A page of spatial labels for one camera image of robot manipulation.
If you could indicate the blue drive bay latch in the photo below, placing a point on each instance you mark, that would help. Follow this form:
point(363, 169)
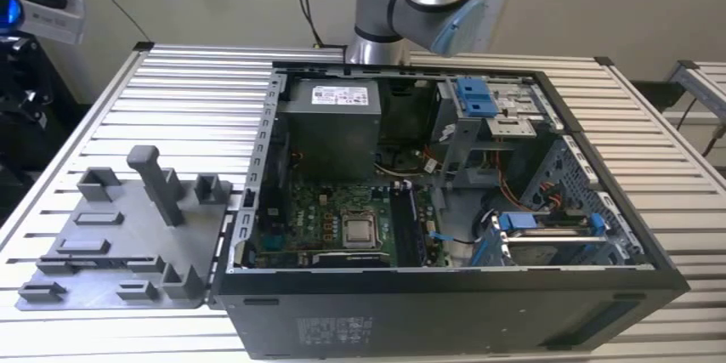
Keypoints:
point(471, 97)

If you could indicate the grey metal drive cage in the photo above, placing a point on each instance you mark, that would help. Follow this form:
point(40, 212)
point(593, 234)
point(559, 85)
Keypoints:
point(471, 146)

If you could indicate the black open PC case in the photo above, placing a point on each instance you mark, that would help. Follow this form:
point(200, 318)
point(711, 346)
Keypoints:
point(454, 307)

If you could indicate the blue disk carrier with disk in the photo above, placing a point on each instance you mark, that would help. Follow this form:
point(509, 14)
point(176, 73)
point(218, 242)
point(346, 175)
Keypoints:
point(522, 222)

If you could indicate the black table corner cap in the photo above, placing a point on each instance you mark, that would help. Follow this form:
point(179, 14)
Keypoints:
point(143, 46)
point(605, 61)

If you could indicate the CPU socket with silver CPU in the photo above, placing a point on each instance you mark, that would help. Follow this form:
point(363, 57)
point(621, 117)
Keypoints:
point(359, 231)

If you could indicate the black graphics card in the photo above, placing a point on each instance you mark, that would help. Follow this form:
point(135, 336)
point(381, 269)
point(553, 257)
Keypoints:
point(351, 259)

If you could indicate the black RAM slots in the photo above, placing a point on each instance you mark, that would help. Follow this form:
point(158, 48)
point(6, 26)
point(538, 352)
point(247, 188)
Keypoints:
point(399, 227)

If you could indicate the green motherboard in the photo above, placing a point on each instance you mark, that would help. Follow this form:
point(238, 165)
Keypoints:
point(306, 210)

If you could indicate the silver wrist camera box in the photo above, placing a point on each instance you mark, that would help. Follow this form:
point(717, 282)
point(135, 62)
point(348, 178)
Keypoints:
point(56, 23)

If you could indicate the neighbouring metal slat table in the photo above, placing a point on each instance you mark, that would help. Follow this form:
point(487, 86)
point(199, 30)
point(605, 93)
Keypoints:
point(701, 82)

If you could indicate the grey plastic parts rack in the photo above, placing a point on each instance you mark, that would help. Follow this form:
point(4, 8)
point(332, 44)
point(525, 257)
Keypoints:
point(131, 235)

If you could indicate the grey power supply white label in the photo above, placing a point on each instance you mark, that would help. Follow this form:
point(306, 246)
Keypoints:
point(328, 142)

